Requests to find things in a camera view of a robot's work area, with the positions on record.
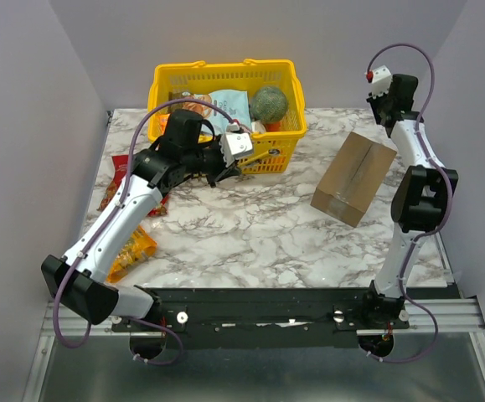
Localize orange toy package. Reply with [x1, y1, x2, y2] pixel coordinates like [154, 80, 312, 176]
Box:
[157, 114, 170, 136]

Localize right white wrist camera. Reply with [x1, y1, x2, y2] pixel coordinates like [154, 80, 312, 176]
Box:
[366, 65, 393, 98]

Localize green round melon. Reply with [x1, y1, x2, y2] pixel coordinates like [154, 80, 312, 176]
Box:
[249, 85, 289, 124]

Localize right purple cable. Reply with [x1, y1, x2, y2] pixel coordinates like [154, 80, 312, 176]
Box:
[365, 44, 455, 364]

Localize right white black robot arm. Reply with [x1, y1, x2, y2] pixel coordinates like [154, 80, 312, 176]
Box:
[359, 66, 458, 328]

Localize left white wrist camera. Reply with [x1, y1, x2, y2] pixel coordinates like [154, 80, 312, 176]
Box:
[219, 132, 254, 167]

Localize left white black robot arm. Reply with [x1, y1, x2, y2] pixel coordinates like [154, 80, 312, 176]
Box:
[41, 109, 254, 331]

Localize purple cable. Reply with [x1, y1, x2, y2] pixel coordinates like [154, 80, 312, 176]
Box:
[51, 99, 251, 366]
[365, 44, 455, 364]

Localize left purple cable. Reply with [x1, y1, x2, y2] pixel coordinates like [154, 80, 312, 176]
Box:
[51, 99, 251, 366]

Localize light blue chips bag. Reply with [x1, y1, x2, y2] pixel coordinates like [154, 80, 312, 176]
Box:
[206, 90, 251, 133]

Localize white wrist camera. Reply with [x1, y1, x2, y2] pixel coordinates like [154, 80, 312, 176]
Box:
[366, 65, 393, 98]
[219, 132, 254, 167]

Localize yellow utility knife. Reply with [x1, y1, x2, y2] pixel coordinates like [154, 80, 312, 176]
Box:
[237, 148, 279, 172]

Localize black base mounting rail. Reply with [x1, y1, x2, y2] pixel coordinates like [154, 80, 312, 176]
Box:
[111, 286, 410, 351]

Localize orange yellow snack bag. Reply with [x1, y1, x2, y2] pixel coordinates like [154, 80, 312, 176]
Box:
[106, 225, 157, 284]

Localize red candy bag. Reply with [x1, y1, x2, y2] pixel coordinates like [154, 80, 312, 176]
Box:
[97, 155, 168, 217]

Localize brown cardboard express box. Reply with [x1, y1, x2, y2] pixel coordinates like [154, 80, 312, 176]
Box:
[311, 131, 396, 228]

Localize yellow plastic shopping basket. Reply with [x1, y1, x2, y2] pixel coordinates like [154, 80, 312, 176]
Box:
[147, 59, 307, 174]

